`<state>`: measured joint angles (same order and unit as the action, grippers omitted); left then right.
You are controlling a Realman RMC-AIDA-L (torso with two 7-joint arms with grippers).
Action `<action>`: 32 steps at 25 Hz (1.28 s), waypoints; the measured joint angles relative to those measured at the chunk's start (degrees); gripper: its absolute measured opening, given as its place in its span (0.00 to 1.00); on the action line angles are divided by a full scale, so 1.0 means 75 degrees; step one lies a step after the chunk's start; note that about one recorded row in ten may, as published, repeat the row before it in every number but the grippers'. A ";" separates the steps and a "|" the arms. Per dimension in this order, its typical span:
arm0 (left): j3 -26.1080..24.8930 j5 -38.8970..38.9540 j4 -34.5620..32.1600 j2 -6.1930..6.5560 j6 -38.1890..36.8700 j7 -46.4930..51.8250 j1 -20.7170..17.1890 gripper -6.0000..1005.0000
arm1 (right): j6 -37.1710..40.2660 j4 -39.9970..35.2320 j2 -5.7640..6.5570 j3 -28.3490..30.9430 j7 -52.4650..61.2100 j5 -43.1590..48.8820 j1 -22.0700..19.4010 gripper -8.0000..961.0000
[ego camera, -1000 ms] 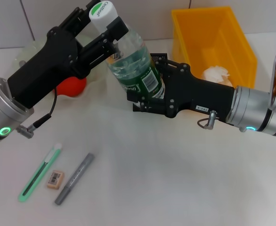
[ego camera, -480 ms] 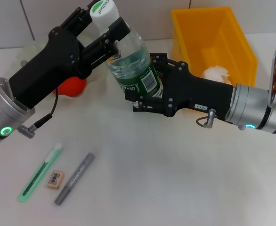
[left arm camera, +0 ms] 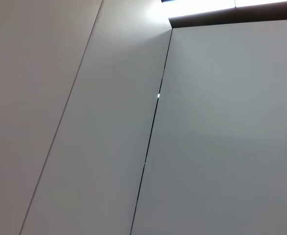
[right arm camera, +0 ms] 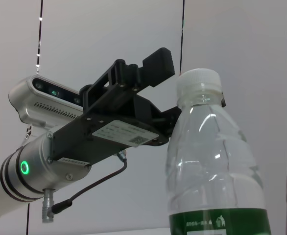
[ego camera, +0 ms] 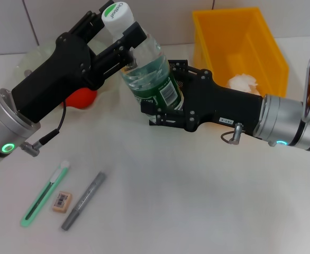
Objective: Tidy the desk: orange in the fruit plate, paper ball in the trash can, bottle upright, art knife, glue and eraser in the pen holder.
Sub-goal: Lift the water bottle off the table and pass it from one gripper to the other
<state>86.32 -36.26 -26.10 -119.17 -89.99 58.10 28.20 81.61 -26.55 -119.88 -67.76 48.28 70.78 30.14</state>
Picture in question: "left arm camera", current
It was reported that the bright ceiling light panel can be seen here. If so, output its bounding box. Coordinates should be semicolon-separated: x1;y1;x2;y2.
161;0;287;18

